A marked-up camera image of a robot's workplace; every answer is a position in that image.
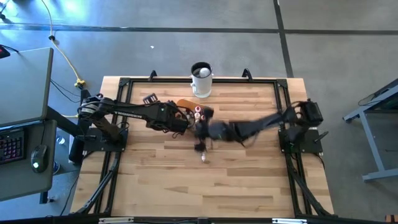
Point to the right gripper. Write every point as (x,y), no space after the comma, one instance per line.
(214,130)

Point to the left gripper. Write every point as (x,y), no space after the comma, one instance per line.
(177,121)

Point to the orange food coloring bottle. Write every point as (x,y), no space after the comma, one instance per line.
(203,117)

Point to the yellow food coloring bottle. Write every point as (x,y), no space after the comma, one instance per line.
(196,115)

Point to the orange plastic bin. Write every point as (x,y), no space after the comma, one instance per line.
(188,103)

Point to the red food coloring bottle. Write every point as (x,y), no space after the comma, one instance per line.
(197,108)

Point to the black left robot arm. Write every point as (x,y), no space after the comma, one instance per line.
(124,110)

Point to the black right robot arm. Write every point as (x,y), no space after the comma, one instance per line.
(264,123)

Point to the white cylindrical container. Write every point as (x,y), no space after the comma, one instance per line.
(202,87)

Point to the white ball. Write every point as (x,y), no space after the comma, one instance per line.
(204,72)

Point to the black box under table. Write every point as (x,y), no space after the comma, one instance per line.
(76,152)

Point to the black computer mouse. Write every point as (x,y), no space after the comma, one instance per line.
(38,157)

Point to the grey desk top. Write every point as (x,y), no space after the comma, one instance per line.
(25,87)

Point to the grey metal table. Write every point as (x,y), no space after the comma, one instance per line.
(373,152)

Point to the black keyboard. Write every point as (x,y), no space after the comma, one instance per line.
(12,146)

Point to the grey keyboard desk shelf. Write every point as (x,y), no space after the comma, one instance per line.
(12,180)

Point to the small black device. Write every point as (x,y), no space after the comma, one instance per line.
(2,51)

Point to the black aluminium table frame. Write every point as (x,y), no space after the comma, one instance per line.
(155,80)

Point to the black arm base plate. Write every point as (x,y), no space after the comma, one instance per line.
(96,144)
(308,144)

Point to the silver metal bracket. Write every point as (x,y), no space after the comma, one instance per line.
(115,220)
(289,221)

